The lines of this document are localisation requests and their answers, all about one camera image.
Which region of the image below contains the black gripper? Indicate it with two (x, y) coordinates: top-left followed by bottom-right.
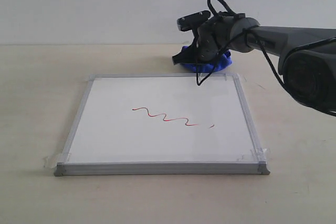
(172, 19), (231, 65)

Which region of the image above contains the blue cloth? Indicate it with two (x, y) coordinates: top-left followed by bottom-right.
(180, 50), (232, 73)

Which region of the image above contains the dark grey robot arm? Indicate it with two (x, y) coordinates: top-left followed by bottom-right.
(172, 17), (335, 116)

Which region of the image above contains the white board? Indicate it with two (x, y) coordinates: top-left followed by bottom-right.
(54, 73), (270, 176)

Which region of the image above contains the clear tape back right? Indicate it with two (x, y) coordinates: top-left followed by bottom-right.
(197, 73), (239, 83)

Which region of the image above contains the clear tape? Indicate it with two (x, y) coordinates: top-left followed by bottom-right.
(236, 147), (270, 163)
(80, 74), (100, 82)
(197, 73), (239, 83)
(43, 153), (71, 169)

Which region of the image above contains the clear tape front right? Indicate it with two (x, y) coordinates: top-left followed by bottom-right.
(236, 147), (270, 163)

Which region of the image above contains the clear tape back left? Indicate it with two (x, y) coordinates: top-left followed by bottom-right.
(80, 74), (100, 82)

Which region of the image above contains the clear tape front left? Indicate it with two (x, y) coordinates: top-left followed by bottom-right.
(43, 153), (71, 169)

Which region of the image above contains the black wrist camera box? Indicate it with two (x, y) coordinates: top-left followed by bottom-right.
(176, 10), (211, 32)

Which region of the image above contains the black braided cable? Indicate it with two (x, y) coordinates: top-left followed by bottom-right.
(194, 0), (336, 87)

